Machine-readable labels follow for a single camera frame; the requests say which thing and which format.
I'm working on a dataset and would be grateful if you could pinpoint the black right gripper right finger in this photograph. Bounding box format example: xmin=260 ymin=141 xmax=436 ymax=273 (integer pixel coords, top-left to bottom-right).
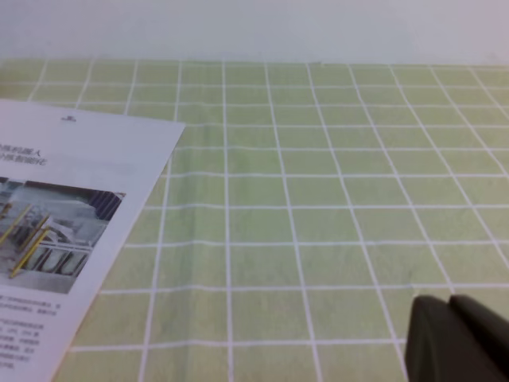
xmin=449 ymin=294 xmax=508 ymax=370

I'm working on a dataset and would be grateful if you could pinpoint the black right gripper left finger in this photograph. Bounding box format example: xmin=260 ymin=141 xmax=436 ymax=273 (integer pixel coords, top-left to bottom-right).
xmin=405 ymin=295 xmax=507 ymax=381

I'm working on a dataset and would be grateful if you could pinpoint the white robotics magazine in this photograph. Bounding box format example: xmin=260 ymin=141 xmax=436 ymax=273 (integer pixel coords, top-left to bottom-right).
xmin=1 ymin=99 xmax=185 ymax=381

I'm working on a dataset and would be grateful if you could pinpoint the green checkered tablecloth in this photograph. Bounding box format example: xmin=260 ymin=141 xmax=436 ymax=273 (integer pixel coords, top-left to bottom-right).
xmin=1 ymin=59 xmax=508 ymax=381

